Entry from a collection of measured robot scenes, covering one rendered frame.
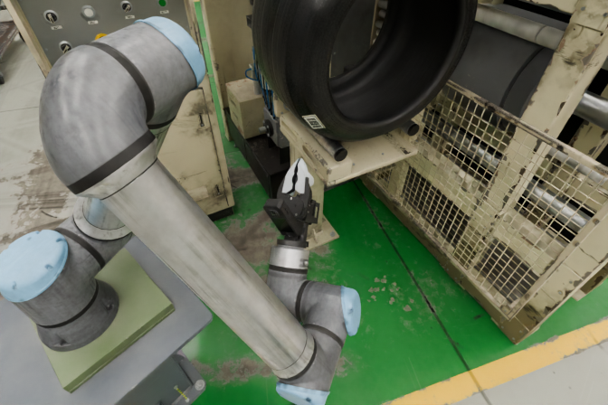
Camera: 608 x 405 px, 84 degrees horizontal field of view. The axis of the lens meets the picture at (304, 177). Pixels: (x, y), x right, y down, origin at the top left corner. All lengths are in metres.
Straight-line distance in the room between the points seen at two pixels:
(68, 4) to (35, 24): 0.12
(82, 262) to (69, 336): 0.20
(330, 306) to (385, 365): 0.95
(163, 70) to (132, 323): 0.75
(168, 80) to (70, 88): 0.12
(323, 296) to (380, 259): 1.17
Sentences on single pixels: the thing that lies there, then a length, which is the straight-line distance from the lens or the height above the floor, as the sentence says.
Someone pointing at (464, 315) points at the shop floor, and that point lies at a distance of 1.86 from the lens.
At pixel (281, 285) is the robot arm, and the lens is 0.78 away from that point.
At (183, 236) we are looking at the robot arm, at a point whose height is 1.18.
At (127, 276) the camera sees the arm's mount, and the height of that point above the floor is 0.64.
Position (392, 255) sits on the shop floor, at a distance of 1.93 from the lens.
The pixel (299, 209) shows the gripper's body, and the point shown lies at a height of 0.96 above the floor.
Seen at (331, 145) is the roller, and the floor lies 0.92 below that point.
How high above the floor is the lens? 1.54
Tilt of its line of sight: 43 degrees down
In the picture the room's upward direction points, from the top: straight up
